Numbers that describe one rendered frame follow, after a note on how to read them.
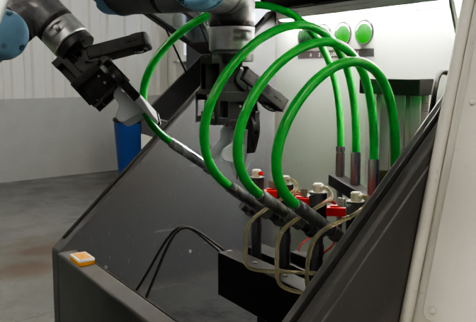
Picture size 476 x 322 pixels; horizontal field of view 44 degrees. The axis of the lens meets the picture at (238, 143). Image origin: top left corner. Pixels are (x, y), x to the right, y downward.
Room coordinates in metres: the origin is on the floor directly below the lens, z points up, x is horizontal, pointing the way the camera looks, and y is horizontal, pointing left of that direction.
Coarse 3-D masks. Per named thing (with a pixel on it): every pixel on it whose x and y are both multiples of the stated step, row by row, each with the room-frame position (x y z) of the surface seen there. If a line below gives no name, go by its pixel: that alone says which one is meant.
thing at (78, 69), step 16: (80, 32) 1.07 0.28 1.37; (64, 48) 1.06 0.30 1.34; (80, 48) 1.08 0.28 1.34; (64, 64) 1.07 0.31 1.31; (80, 64) 1.07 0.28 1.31; (96, 64) 1.05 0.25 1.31; (112, 64) 1.08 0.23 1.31; (80, 80) 1.04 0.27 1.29; (96, 80) 1.05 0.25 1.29; (112, 80) 1.05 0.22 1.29; (128, 80) 1.09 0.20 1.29; (96, 96) 1.04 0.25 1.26; (112, 96) 1.09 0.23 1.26
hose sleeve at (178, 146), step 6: (168, 144) 1.07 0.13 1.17; (174, 144) 1.07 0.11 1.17; (180, 144) 1.07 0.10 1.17; (174, 150) 1.07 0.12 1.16; (180, 150) 1.07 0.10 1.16; (186, 150) 1.07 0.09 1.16; (186, 156) 1.07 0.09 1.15; (192, 156) 1.07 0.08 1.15; (198, 156) 1.08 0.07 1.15; (198, 162) 1.08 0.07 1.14
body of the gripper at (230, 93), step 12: (204, 60) 0.98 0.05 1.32; (216, 60) 0.96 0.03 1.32; (228, 60) 0.96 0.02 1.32; (252, 60) 0.99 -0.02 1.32; (204, 72) 0.99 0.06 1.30; (216, 72) 0.98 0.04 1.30; (240, 72) 0.99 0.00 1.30; (204, 84) 0.99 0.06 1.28; (228, 84) 0.98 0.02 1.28; (240, 84) 0.99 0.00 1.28; (204, 96) 1.01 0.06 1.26; (228, 96) 0.95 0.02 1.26; (240, 96) 0.97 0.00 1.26; (216, 108) 0.95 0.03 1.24; (228, 108) 0.95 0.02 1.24; (240, 108) 0.97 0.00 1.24; (216, 120) 0.95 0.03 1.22; (228, 120) 0.95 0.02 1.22
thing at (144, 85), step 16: (208, 16) 1.08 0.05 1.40; (288, 16) 1.12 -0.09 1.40; (176, 32) 1.07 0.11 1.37; (160, 48) 1.06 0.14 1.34; (320, 48) 1.13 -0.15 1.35; (144, 80) 1.06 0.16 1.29; (336, 80) 1.13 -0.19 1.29; (144, 96) 1.06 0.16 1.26; (336, 96) 1.13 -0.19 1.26; (336, 112) 1.14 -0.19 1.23
